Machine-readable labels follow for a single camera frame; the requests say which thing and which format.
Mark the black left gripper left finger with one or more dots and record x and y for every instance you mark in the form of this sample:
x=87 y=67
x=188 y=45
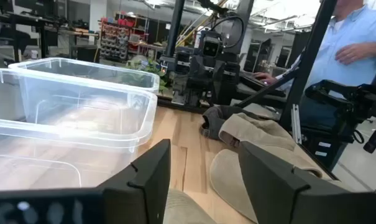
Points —
x=144 y=186

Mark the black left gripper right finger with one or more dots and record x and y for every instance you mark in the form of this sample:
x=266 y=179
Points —
x=274 y=193

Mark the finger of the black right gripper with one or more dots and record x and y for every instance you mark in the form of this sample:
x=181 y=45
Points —
x=220 y=84
x=197 y=81

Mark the dark grey cap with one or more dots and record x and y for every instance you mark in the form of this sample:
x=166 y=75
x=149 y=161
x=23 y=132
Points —
x=217 y=119

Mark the beige cap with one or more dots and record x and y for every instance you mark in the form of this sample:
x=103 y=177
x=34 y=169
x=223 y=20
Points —
x=183 y=210
x=256 y=132

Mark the clear plastic container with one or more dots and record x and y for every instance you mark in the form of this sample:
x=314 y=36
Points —
x=91 y=73
x=82 y=118

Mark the black laptop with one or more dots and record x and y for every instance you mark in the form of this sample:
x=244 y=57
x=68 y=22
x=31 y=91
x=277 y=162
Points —
x=253 y=88

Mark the small green plant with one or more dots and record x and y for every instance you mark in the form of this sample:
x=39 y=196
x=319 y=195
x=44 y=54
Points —
x=147 y=67

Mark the person's hand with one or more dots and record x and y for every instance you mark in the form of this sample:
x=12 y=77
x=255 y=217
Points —
x=264 y=77
x=349 y=54

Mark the shelf with red bins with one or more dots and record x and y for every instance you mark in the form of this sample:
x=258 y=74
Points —
x=119 y=34

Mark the silver aluminium extrusion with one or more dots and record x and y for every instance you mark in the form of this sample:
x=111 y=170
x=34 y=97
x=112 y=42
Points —
x=296 y=124

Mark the black machine assembly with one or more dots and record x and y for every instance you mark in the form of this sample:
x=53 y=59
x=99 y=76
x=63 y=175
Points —
x=337 y=102

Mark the person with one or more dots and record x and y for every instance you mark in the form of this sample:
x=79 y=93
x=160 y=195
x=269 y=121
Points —
x=352 y=31

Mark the dark workbench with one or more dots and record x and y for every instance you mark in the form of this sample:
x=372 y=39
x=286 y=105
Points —
x=35 y=21

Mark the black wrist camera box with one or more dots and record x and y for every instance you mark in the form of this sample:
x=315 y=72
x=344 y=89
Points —
x=211 y=46

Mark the black metal frame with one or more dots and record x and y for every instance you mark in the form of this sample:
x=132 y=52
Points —
x=312 y=46

